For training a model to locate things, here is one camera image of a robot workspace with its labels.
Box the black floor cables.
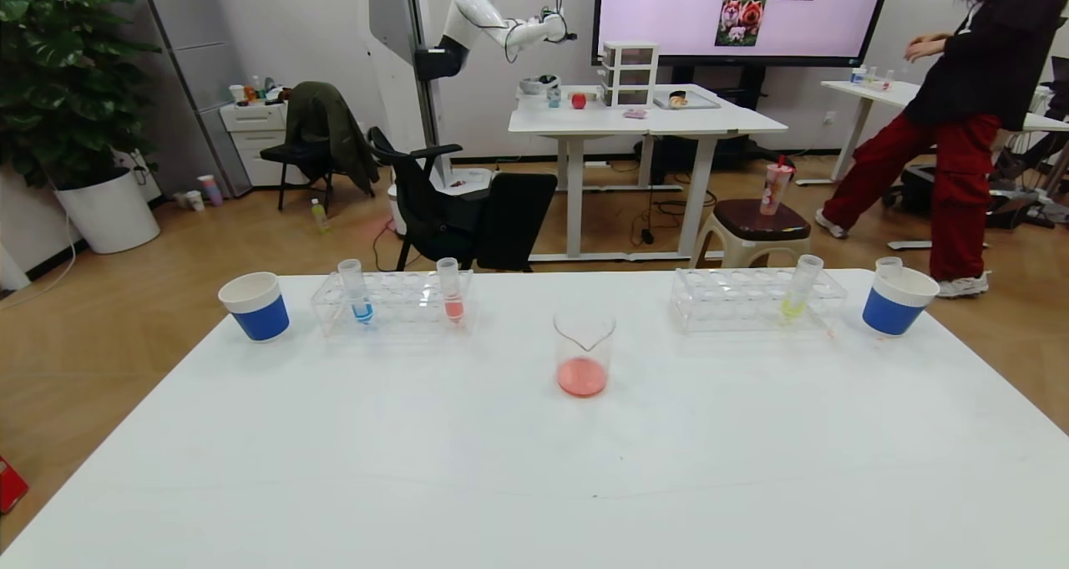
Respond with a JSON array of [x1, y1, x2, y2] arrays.
[[622, 186, 719, 246]]

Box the test tube with pink-red pigment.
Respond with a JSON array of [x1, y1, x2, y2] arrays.
[[436, 257, 465, 323]]

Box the red flat object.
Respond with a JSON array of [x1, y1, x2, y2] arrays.
[[0, 455, 30, 516]]

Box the test tube with blue pigment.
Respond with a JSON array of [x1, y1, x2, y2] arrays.
[[337, 258, 374, 326]]

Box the black four-legged chair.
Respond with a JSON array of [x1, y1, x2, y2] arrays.
[[260, 122, 335, 212]]

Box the grey tray with food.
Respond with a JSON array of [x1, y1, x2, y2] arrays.
[[653, 90, 722, 110]]

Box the white long desk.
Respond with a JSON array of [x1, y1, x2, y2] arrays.
[[796, 79, 1069, 251]]

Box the clear plastic test tube rack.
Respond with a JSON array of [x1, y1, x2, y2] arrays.
[[311, 269, 475, 338], [671, 267, 848, 334]]

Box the blue white paper cup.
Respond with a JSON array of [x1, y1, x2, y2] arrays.
[[862, 265, 941, 337], [219, 272, 291, 343]]

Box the brown topped plastic stool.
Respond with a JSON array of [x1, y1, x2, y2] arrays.
[[692, 199, 813, 269]]

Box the white humanoid robot on column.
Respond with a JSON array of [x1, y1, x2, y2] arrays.
[[360, 0, 579, 236]]

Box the person in red trousers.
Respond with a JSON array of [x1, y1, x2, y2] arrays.
[[814, 0, 1069, 298]]

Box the clear glass beaker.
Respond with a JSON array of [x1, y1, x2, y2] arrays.
[[553, 304, 617, 399]]

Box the clear desktop drawer organizer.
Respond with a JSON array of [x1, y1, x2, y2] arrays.
[[601, 41, 661, 108]]

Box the white plant pot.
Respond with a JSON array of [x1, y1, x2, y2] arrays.
[[54, 166, 161, 255]]

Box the white drawer cabinet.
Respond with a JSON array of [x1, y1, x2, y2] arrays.
[[219, 99, 308, 188]]

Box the black screen stand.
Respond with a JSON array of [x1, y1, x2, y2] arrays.
[[635, 64, 773, 187]]

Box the black office chair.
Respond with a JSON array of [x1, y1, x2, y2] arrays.
[[367, 126, 559, 272]]

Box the large wall display screen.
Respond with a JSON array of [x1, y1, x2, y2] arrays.
[[591, 0, 896, 69]]

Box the large green potted plant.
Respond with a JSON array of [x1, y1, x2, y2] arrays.
[[0, 0, 161, 190]]

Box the white double standing desk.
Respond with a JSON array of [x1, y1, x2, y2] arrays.
[[508, 84, 788, 262]]

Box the tall grey metal cabinet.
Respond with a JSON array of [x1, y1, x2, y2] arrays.
[[138, 0, 256, 198]]

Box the drink cup with red straw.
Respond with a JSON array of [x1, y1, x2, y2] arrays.
[[759, 155, 795, 216]]

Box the test tube with yellow pigment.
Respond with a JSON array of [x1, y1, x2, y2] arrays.
[[781, 254, 824, 320]]

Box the dark green jacket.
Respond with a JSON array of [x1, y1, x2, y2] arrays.
[[285, 81, 380, 197]]

